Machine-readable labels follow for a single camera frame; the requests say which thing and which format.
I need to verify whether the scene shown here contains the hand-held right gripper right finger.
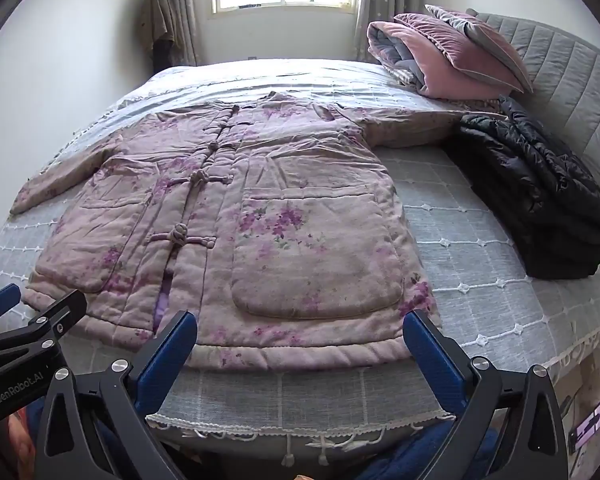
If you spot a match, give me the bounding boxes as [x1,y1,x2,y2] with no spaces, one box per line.
[402,309,568,480]

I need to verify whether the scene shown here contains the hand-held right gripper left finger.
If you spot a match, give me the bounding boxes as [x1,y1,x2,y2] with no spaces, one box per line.
[34,310,198,480]

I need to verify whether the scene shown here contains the pink floral padded coat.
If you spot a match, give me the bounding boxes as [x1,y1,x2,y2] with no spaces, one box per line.
[10,91,506,373]

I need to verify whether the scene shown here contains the grey quilted bedspread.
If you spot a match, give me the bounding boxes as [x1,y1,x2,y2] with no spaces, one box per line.
[0,57,600,466]

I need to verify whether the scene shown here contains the black puffer jacket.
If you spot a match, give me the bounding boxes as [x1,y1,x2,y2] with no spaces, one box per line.
[442,96,600,280]

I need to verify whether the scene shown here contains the hanging brown garment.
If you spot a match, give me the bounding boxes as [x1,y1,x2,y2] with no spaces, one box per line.
[141,0,178,73]

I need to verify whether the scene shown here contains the folded pink grey quilt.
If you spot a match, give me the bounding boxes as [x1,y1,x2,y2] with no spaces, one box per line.
[367,20,461,96]

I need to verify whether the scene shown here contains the grey padded headboard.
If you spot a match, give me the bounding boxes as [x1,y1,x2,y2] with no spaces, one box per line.
[467,8,600,211]

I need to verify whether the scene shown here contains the grey pink pillow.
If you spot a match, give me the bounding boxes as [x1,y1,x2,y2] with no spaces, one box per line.
[425,4,535,95]

